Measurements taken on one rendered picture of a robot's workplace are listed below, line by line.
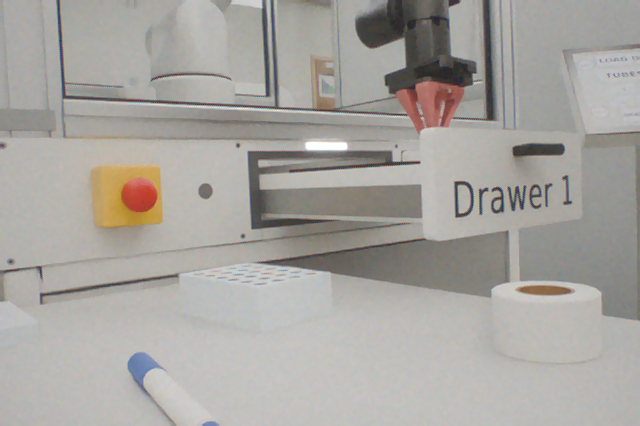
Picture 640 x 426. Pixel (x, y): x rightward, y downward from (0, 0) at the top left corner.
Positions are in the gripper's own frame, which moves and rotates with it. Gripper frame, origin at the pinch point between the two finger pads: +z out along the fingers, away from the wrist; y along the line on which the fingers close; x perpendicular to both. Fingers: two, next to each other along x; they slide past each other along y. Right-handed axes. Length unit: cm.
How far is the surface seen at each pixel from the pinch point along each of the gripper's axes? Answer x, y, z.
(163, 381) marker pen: -41.3, 17.3, 18.1
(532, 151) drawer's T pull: -0.5, 14.1, 3.2
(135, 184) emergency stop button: -32.3, -14.9, 4.3
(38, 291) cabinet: -41.3, -23.0, 15.9
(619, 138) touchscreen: 78, -14, -7
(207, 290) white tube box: -31.0, 0.5, 15.3
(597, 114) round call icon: 77, -19, -14
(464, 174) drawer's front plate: -7.3, 10.6, 5.4
